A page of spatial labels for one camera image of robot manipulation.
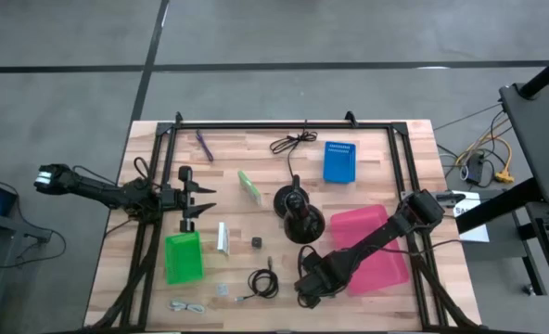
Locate dark grey desk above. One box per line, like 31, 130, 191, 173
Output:
498, 81, 549, 316

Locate yellow floor cable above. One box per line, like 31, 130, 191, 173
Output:
454, 132, 516, 184

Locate green plastic bin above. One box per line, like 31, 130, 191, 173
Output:
163, 230, 205, 286

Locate grey metal stand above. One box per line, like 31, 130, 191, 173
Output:
0, 215, 67, 334

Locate black joystick controller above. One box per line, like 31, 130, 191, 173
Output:
273, 174, 326, 246

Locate black cable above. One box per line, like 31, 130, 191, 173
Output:
235, 256, 280, 303

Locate black aluminium table frame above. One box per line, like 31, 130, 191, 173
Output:
82, 110, 484, 334

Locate white paper sheet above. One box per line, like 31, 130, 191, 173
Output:
450, 189, 491, 244

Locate white slim box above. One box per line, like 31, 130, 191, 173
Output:
216, 222, 232, 257

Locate black lamp power cord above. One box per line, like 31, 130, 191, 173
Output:
269, 119, 320, 180

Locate red plastic bin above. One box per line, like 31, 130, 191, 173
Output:
329, 203, 410, 296

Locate black pole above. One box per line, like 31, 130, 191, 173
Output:
517, 48, 549, 100

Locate black power adapter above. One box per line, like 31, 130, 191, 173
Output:
466, 152, 489, 186

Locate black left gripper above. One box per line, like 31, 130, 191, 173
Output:
160, 165, 217, 233

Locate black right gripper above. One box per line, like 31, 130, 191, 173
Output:
294, 245, 350, 310

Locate green flat pack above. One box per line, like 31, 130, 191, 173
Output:
236, 169, 262, 206

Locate blue plastic basket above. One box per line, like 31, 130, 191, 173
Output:
322, 140, 357, 185

